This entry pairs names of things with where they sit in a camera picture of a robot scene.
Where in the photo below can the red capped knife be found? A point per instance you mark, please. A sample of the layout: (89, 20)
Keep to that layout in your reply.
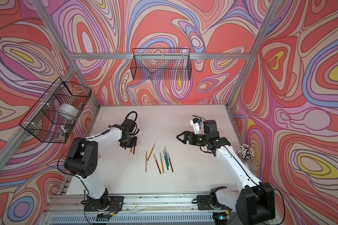
(157, 164)
(170, 163)

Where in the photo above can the red capped knife left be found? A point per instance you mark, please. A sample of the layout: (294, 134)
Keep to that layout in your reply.
(157, 164)

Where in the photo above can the black wire basket back wall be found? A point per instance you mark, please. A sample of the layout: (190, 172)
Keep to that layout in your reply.
(161, 64)

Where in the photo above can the green capped knife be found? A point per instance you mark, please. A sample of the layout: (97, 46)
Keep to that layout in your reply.
(165, 160)

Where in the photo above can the black wire basket left wall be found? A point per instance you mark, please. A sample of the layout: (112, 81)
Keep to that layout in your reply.
(44, 123)

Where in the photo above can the red capped knife right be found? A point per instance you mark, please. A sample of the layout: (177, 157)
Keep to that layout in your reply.
(170, 163)

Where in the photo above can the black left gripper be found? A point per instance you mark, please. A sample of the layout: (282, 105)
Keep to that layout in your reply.
(134, 144)

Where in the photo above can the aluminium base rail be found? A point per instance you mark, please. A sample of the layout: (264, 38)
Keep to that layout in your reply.
(138, 209)

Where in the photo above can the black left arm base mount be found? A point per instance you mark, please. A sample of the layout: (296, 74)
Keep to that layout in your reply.
(105, 203)

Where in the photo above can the clear cup of craft knives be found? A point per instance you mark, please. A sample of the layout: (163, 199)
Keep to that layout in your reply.
(245, 152)

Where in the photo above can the yellow capped knife angled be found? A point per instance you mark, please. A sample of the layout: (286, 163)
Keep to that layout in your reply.
(151, 152)

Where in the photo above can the black wire basket wall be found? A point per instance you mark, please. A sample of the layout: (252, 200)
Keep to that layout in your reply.
(161, 64)
(44, 123)

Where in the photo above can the blue capped knife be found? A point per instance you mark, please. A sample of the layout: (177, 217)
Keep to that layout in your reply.
(165, 152)

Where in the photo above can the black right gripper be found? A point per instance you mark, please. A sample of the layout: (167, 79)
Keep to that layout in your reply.
(186, 133)

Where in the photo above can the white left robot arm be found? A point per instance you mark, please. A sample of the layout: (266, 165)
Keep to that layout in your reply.
(82, 159)

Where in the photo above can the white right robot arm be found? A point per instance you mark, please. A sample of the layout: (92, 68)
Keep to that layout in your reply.
(254, 202)

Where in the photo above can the white tape roll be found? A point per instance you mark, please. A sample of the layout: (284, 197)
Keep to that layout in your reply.
(67, 111)

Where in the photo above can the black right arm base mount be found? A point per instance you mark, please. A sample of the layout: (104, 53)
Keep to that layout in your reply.
(219, 198)

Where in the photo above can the yellow capped knife middle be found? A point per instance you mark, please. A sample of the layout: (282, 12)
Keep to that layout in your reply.
(162, 166)

